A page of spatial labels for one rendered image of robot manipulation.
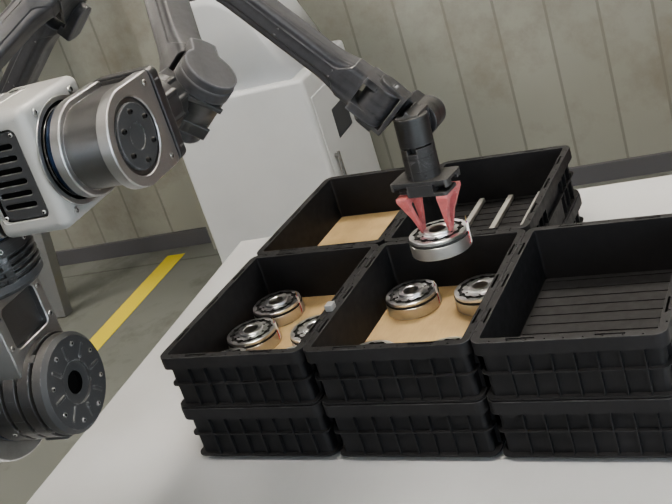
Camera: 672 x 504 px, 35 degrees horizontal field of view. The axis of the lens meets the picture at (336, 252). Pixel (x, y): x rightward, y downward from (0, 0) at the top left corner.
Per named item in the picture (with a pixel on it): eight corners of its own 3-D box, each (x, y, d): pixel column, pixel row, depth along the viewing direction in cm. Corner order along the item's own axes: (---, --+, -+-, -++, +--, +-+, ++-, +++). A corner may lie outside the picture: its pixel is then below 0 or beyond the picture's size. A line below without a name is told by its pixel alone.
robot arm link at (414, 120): (386, 117, 168) (420, 111, 166) (399, 104, 174) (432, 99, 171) (396, 157, 170) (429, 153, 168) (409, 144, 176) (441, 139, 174)
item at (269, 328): (267, 344, 200) (266, 341, 200) (220, 349, 204) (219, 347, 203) (283, 317, 208) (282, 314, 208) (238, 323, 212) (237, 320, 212)
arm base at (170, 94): (124, 171, 133) (89, 81, 129) (152, 147, 140) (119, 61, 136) (183, 159, 130) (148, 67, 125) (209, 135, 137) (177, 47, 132)
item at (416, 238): (456, 245, 170) (455, 241, 170) (400, 248, 175) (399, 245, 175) (476, 219, 178) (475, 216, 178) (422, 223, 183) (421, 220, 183)
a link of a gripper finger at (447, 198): (431, 223, 180) (419, 172, 177) (470, 220, 177) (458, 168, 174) (417, 240, 175) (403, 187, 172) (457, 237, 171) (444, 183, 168)
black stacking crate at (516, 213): (540, 283, 199) (527, 230, 195) (398, 294, 213) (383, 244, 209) (581, 194, 231) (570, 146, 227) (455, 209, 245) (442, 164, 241)
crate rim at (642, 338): (669, 348, 149) (666, 334, 149) (470, 357, 163) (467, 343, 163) (698, 222, 181) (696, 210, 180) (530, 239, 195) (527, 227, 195)
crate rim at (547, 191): (530, 239, 195) (527, 227, 195) (384, 252, 209) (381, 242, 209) (573, 154, 227) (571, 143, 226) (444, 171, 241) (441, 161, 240)
